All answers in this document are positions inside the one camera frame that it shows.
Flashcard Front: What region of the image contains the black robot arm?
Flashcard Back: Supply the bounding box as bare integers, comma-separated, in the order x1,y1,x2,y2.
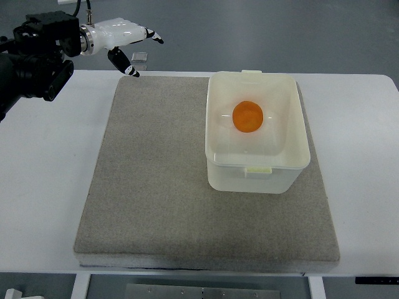
1,1,89,118

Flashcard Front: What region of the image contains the grey felt mat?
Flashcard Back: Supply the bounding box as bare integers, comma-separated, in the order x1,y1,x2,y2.
74,77,340,273

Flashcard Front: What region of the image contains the white object bottom left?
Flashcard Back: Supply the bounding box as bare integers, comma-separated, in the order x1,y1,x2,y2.
4,288,22,299

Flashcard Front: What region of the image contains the grey metal base plate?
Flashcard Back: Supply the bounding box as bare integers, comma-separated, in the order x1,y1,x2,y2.
124,283,281,299

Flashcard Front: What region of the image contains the white object top edge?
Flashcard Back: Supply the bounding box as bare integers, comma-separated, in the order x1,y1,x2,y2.
57,0,77,5

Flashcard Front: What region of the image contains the orange fruit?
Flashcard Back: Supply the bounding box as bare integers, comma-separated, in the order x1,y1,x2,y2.
232,100,264,133

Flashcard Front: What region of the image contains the floor metal plate near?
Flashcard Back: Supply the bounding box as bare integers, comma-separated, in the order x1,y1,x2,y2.
133,64,147,72

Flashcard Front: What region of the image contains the white table leg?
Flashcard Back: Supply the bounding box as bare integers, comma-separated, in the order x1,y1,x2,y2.
308,276,327,299
70,273,91,299

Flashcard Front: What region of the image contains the white plastic box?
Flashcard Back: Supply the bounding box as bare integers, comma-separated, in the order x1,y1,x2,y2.
205,70,310,194

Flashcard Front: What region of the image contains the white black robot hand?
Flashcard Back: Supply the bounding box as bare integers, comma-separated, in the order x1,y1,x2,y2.
80,17,164,77

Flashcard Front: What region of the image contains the white table leg left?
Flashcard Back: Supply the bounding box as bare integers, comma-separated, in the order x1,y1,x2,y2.
70,273,91,299

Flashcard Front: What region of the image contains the white table leg right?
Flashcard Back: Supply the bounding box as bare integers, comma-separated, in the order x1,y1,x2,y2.
308,276,327,299

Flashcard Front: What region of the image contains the black table control panel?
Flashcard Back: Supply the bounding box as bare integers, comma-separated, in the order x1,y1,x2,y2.
355,277,399,285

